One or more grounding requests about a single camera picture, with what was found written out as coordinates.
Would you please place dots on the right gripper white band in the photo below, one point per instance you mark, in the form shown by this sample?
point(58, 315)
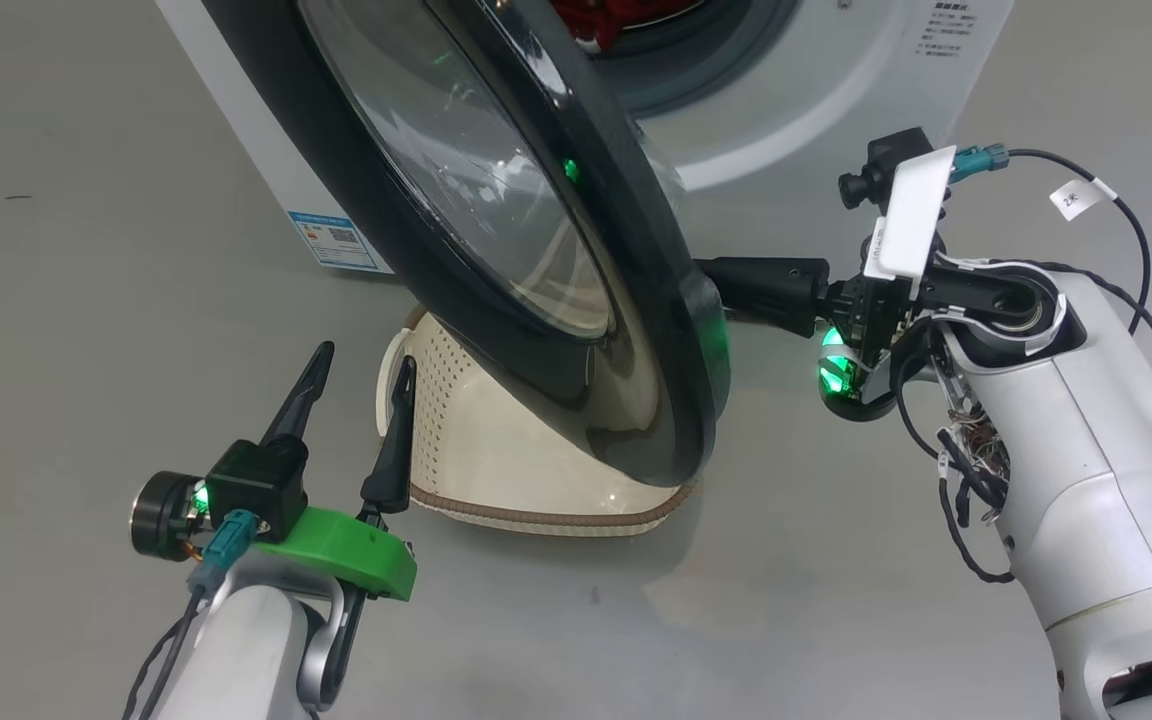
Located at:
point(911, 230)

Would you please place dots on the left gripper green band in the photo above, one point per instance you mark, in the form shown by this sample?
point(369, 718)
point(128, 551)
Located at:
point(346, 555)

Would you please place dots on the round black glass washer door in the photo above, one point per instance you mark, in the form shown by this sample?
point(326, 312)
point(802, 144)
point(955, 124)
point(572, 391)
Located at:
point(651, 300)

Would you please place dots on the red garment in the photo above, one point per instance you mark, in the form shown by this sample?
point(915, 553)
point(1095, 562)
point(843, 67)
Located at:
point(586, 20)

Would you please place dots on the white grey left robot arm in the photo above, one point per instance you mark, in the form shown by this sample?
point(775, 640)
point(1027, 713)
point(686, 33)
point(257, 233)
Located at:
point(236, 650)

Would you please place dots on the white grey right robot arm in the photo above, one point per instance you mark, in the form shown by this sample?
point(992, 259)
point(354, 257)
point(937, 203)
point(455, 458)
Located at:
point(1086, 450)

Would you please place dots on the cream perforated laundry basket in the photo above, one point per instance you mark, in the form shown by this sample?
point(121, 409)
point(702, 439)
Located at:
point(496, 470)

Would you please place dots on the white front-load washing machine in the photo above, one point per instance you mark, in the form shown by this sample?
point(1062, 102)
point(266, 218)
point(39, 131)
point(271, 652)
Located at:
point(836, 90)

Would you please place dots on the blue energy label sticker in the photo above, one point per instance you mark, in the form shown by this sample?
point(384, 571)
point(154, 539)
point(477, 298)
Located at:
point(336, 240)

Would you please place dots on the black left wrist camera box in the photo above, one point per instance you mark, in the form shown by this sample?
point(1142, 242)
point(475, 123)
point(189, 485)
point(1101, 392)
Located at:
point(256, 480)

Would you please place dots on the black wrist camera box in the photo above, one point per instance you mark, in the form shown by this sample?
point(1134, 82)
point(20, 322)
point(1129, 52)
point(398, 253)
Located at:
point(256, 480)
point(871, 175)

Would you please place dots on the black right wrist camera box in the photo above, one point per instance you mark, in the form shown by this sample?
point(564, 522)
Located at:
point(871, 175)

